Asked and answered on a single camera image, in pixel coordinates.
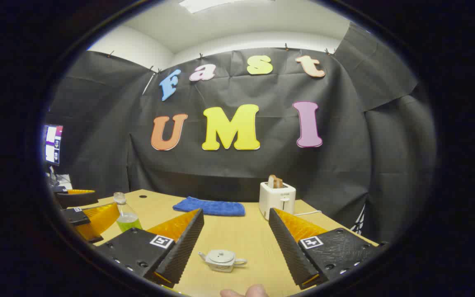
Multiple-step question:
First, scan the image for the green label water bottle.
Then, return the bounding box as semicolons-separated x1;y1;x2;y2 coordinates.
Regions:
113;192;143;232

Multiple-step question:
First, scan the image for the white toaster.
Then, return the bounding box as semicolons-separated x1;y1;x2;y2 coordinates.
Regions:
259;181;296;220

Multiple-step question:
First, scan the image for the white lattice frame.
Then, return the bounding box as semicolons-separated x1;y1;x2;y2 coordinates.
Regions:
350;204;366;236

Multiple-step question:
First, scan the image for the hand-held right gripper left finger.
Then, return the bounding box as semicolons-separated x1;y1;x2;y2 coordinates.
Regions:
94;208;205;288

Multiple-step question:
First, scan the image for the computer monitor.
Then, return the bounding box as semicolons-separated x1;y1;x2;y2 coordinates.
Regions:
43;124;64;166

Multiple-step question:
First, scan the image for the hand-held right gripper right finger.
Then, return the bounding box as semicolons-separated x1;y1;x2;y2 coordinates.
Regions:
268;207;390;290

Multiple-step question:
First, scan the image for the blue towel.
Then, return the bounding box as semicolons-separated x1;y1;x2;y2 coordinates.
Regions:
173;196;246;217

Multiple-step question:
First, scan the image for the white teacup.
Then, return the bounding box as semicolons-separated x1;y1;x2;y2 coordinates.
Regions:
198;249;248;273

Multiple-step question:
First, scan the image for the ceiling light panel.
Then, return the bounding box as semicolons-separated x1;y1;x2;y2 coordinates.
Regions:
179;0;246;14

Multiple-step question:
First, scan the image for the black backdrop cloth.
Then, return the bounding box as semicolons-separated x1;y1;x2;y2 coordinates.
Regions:
48;23;437;244

